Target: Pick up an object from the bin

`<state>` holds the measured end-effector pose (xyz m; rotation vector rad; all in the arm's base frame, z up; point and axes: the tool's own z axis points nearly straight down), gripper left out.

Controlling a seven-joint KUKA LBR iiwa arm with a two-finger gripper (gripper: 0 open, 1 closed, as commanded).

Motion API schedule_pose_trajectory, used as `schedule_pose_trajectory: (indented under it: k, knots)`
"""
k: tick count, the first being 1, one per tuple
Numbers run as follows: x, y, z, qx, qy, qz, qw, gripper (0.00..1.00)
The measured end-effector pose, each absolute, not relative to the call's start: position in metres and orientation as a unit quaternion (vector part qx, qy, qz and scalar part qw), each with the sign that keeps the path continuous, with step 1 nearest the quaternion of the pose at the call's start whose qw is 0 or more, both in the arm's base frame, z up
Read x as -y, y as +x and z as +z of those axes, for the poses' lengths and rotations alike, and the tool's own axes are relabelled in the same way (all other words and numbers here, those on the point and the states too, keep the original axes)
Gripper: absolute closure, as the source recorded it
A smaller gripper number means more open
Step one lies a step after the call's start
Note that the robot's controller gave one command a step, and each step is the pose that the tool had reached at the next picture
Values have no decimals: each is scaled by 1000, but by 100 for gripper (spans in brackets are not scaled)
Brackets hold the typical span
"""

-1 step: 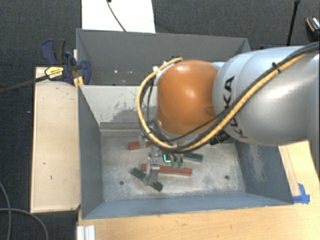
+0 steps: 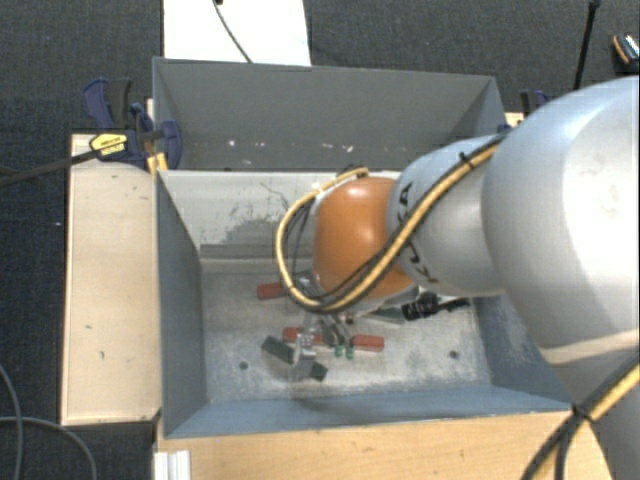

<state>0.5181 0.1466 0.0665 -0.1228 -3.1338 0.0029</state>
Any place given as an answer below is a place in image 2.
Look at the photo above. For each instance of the dark green flat block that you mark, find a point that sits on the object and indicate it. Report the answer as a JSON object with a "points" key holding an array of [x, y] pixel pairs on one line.
{"points": [[278, 348]]}

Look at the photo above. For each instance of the black cylinder on white bracket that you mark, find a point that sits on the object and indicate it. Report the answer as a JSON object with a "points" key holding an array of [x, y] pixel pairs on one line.
{"points": [[421, 310]]}

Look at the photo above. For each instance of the pale wood flat board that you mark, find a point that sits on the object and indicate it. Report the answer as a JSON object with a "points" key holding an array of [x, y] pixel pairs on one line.
{"points": [[110, 288]]}

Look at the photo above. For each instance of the grey metal bin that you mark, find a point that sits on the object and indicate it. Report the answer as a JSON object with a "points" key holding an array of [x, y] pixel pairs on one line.
{"points": [[320, 118]]}

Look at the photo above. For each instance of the red-brown flat block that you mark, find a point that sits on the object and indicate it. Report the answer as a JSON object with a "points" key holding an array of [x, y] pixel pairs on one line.
{"points": [[270, 291], [369, 342]]}

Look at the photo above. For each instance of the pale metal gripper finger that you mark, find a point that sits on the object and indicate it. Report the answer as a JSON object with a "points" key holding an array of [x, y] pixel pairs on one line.
{"points": [[303, 345], [305, 372]]}

